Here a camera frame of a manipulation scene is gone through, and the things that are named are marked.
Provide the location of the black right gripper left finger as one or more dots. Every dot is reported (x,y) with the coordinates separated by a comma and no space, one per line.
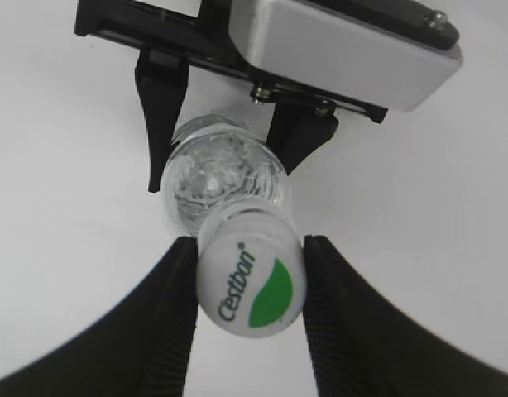
(141,347)

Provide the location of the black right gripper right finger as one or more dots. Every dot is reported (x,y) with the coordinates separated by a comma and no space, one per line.
(362,345)

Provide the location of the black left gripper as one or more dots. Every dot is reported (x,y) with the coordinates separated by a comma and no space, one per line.
(303,119)

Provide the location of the clear Cestbon water bottle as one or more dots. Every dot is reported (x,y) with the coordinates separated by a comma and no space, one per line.
(215,160)

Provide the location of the white green bottle cap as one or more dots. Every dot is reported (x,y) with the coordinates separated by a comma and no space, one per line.
(250,277)

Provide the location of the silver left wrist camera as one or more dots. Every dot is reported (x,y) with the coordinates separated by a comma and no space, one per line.
(311,45)

